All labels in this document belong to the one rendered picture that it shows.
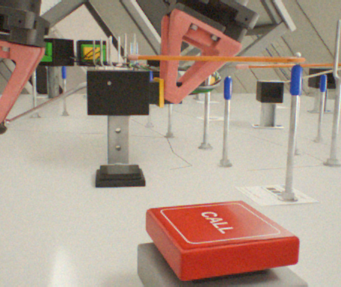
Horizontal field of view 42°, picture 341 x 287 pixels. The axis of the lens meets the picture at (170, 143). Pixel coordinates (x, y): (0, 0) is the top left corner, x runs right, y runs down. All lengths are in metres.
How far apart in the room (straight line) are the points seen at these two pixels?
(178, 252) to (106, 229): 0.12
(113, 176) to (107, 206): 0.05
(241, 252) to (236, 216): 0.03
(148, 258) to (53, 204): 0.14
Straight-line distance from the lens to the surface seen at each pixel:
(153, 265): 0.19
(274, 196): 0.35
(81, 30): 8.05
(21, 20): 0.38
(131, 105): 0.41
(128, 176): 0.36
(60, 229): 0.28
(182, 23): 0.39
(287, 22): 1.57
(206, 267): 0.17
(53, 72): 1.10
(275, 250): 0.18
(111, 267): 0.23
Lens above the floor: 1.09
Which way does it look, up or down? 8 degrees up
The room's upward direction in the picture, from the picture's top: 51 degrees clockwise
